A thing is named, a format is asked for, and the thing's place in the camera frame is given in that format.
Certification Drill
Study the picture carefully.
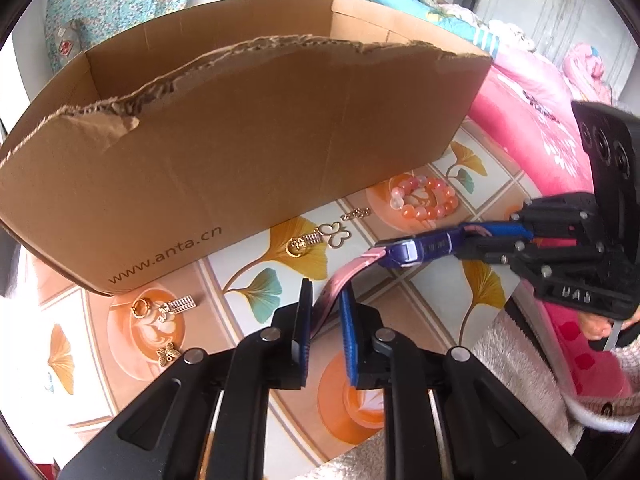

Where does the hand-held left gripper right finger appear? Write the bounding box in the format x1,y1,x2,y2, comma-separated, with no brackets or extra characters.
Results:
339,287,586,480

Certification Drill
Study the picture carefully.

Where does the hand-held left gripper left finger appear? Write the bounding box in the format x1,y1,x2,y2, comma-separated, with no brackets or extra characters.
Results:
57,277,316,480

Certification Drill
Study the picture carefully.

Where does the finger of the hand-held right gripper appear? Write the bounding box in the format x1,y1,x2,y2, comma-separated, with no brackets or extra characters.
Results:
454,237,608,281
457,191,608,242

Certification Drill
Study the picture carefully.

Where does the orange bead bracelet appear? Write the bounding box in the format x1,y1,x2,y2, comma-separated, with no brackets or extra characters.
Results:
390,175,460,222

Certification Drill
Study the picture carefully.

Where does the wristwatch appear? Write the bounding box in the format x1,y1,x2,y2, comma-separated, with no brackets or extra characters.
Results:
310,227,463,333

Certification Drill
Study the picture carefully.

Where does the gold ring charm with ribbed bar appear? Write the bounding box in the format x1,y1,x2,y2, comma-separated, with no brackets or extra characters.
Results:
286,230,323,259

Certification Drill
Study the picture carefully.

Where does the gold abacus charm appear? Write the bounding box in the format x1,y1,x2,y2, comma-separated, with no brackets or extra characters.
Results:
167,295,197,317

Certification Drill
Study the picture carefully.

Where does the gold flower charm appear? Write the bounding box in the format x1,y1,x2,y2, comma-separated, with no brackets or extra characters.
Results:
156,342,182,367

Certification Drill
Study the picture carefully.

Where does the brown cardboard box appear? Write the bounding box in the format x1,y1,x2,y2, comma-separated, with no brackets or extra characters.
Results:
0,0,496,297

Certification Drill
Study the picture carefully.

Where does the person's right hand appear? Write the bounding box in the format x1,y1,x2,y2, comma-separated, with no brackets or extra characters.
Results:
579,309,617,345

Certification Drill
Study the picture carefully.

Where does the pink crumpled cloth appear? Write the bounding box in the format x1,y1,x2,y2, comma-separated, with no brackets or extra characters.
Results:
562,42,613,106

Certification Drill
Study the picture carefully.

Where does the pink floral quilt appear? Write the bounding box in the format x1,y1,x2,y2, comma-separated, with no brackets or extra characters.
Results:
467,45,601,201

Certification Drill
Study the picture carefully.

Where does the pink dotted garment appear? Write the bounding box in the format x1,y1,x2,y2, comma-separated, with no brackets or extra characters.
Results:
545,300,633,401

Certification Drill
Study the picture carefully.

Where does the white panelled wardrobe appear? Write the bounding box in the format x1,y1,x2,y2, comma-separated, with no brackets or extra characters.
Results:
475,0,626,91

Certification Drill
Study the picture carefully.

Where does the heart print cushion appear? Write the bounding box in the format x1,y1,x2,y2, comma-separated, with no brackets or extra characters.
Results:
52,20,88,71

